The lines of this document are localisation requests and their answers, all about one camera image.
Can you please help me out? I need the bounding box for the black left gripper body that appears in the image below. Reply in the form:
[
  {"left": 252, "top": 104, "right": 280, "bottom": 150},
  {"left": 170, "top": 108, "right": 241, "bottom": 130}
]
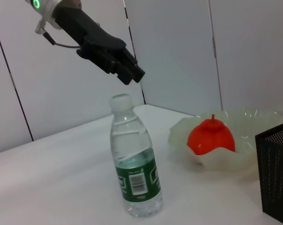
[{"left": 52, "top": 6, "right": 127, "bottom": 63}]

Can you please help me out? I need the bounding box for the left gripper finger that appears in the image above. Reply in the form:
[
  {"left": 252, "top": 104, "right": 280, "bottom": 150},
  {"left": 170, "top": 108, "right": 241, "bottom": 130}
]
[
  {"left": 94, "top": 55, "right": 133, "bottom": 85},
  {"left": 118, "top": 48, "right": 146, "bottom": 83}
]

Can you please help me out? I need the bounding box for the clear green-label water bottle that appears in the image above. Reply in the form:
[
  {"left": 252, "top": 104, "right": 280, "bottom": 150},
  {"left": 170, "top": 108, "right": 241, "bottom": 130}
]
[{"left": 109, "top": 93, "right": 164, "bottom": 218}]

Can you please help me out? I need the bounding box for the orange fruit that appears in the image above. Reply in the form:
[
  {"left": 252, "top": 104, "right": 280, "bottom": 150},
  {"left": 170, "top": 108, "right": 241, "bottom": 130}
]
[{"left": 187, "top": 114, "right": 236, "bottom": 156}]

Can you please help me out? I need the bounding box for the pale green wavy fruit bowl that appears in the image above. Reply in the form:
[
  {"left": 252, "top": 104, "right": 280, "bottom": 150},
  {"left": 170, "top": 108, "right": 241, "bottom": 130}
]
[{"left": 168, "top": 107, "right": 283, "bottom": 172}]

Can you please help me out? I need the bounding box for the black mesh pen holder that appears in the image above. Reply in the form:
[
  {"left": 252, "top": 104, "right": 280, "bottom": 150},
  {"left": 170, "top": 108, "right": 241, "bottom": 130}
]
[{"left": 255, "top": 120, "right": 283, "bottom": 225}]

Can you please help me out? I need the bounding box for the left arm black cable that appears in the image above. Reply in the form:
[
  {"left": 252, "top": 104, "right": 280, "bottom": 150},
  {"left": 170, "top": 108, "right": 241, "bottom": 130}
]
[{"left": 35, "top": 20, "right": 82, "bottom": 49}]

